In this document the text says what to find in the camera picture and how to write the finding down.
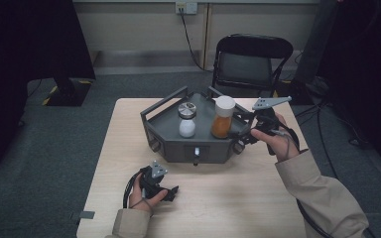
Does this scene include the person's right hand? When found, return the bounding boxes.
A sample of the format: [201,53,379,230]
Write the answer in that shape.
[250,113,301,164]

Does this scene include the black wall socket cable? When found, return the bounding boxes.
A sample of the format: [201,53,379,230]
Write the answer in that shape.
[179,12,213,73]

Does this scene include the white shaker with silver lid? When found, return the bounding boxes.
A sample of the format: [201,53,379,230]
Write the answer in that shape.
[177,101,198,139]

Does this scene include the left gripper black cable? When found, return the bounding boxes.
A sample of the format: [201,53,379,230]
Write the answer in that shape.
[122,166,154,217]

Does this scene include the black floor cable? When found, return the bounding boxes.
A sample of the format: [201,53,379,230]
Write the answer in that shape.
[293,98,378,238]

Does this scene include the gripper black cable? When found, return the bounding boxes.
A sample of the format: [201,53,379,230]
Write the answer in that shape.
[267,124,335,238]
[122,166,154,217]

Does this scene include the black folding chair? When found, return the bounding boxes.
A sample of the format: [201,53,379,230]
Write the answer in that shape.
[210,33,295,99]

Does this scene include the dark grey corner rack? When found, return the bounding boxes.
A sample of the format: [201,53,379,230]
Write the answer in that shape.
[139,85,256,168]

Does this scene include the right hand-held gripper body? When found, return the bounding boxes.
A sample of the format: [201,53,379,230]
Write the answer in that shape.
[244,95,293,142]

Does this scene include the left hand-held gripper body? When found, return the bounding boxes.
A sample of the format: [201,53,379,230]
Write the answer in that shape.
[140,160,169,200]

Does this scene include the grey table edge clip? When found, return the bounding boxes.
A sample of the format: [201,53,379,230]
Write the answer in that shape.
[70,210,96,222]

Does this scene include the dark curtain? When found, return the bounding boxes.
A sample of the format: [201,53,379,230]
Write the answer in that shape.
[0,0,97,179]
[320,0,381,182]

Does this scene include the white wall socket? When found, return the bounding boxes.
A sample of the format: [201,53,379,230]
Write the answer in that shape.
[175,1,198,16]

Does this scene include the grey metal stand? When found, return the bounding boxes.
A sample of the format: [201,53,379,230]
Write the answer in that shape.
[277,0,340,106]

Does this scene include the black stand base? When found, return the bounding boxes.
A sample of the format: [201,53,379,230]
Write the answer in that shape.
[42,76,94,108]

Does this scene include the person's left hand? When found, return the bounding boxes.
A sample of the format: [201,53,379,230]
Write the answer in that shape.
[128,173,169,213]

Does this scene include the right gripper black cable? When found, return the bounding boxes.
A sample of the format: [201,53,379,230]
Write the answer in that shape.
[267,124,335,238]

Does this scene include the orange jar with white lid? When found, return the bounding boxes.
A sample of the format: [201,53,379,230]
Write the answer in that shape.
[209,95,237,140]

